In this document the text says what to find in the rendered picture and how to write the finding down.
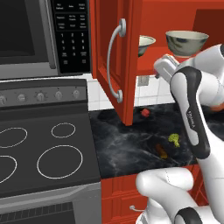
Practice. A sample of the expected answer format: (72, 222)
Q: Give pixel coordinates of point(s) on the small red vegetable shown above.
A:
(145, 112)

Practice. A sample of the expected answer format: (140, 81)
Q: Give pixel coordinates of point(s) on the pale green patterned bowl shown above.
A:
(144, 44)
(186, 43)

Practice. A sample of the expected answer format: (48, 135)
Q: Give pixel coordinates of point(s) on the orange sweet potato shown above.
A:
(161, 151)

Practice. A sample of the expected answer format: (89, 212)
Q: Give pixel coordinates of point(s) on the green broccoli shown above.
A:
(174, 139)

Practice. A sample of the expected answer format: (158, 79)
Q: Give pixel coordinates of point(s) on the grey wall socket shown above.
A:
(143, 80)

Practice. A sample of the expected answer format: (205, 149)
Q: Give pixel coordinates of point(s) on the black hob with oven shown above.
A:
(43, 175)

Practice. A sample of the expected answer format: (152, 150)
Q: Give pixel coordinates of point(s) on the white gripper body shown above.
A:
(165, 66)

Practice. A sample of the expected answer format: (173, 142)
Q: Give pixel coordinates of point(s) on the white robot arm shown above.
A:
(204, 178)

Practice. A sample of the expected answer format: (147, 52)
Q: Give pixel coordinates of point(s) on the orange round item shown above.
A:
(217, 108)

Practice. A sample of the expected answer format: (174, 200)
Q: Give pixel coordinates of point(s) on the red cupboard door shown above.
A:
(128, 58)

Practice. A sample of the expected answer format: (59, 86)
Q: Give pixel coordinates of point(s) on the grey hob knob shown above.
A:
(22, 97)
(76, 93)
(2, 100)
(40, 96)
(59, 94)

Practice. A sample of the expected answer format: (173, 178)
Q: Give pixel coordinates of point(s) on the red wall cupboard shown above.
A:
(169, 17)

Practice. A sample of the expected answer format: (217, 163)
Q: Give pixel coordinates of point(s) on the red base cupboards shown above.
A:
(119, 198)

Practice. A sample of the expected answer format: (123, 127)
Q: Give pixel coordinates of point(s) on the grey microwave oven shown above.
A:
(26, 35)

